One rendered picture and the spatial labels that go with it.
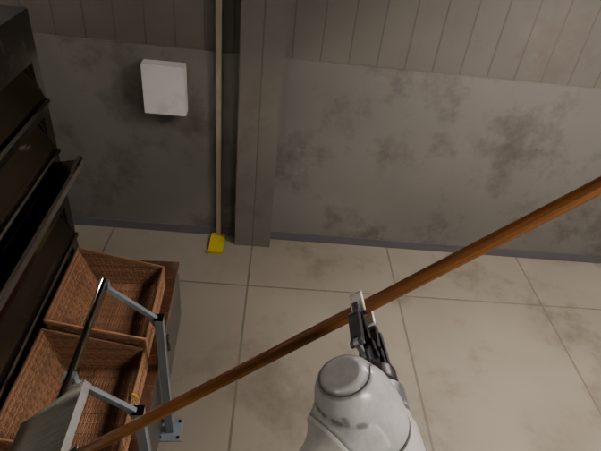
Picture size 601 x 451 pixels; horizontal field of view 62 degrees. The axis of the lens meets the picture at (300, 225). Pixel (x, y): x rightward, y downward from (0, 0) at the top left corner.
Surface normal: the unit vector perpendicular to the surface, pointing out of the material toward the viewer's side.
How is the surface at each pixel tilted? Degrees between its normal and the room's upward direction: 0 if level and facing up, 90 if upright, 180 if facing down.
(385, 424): 72
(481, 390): 0
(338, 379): 23
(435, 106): 90
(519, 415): 0
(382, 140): 90
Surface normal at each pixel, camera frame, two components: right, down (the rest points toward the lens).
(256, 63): 0.00, 0.60
